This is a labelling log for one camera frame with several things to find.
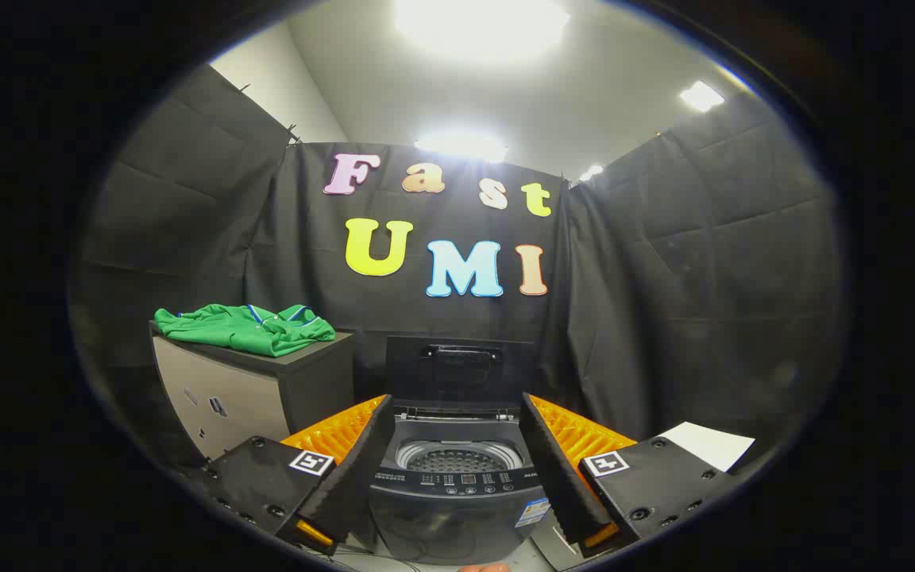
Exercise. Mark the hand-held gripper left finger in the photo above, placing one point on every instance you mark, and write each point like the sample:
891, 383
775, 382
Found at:
362, 469

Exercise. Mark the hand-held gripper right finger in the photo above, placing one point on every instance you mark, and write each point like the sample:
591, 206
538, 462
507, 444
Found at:
553, 469

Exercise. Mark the black washing machine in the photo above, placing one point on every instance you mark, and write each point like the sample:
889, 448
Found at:
457, 524

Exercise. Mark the green polo shirt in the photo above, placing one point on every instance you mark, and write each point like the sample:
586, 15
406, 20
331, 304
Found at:
243, 330

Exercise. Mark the dark grey cabinet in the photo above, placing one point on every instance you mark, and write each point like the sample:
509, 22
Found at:
219, 389

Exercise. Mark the black backdrop cloth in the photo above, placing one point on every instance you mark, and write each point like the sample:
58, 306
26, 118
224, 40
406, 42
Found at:
664, 278

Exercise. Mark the small square ceiling light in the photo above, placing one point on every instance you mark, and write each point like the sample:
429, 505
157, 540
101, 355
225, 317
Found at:
701, 95
591, 171

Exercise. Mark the oblong ceiling light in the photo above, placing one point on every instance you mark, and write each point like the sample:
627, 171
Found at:
461, 145

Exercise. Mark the large round ceiling light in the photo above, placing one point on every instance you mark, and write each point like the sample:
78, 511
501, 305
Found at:
481, 24

